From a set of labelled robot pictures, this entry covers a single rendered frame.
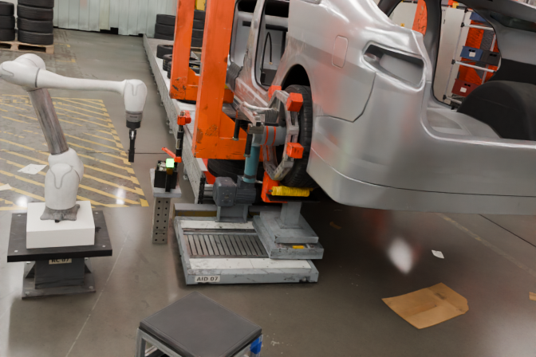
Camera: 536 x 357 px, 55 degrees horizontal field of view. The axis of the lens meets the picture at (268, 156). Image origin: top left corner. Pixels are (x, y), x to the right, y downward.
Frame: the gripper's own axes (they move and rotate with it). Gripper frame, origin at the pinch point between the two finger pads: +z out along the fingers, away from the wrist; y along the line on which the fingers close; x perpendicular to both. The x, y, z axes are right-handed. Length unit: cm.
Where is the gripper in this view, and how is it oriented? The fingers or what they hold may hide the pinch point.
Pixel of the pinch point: (131, 155)
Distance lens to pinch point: 288.1
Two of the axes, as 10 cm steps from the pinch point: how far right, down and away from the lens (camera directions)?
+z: -1.4, 9.3, 3.4
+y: 2.1, 3.6, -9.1
